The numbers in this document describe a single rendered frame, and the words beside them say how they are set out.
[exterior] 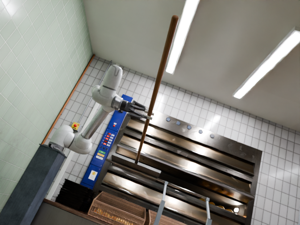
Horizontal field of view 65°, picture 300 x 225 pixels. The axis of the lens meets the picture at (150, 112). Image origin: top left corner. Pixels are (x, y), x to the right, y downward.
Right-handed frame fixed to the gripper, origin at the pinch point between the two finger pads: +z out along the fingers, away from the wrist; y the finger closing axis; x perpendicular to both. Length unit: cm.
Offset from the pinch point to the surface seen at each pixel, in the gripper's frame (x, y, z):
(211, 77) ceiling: -86, -138, 50
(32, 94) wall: -70, -15, -121
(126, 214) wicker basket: -111, 49, 10
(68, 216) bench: -108, 70, -39
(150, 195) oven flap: -156, 14, 29
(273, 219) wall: -154, -15, 182
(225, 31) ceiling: -10, -128, 37
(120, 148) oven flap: -139, -23, -26
